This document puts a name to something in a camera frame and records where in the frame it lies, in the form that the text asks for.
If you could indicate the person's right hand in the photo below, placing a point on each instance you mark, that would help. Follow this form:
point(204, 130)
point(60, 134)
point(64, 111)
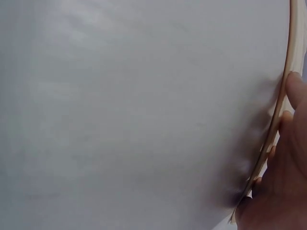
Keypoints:
point(285, 182)

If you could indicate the person's right fingers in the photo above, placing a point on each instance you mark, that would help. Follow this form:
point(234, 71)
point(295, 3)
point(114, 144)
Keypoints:
point(291, 115)

